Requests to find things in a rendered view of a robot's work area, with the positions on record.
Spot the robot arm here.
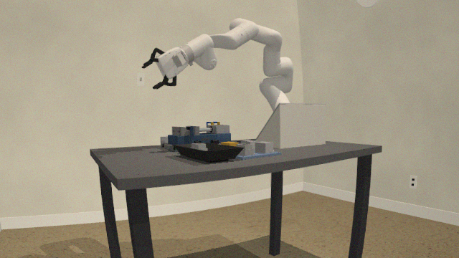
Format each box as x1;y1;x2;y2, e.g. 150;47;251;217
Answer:
180;18;293;111

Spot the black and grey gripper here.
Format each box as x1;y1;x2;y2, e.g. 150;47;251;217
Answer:
142;47;189;89

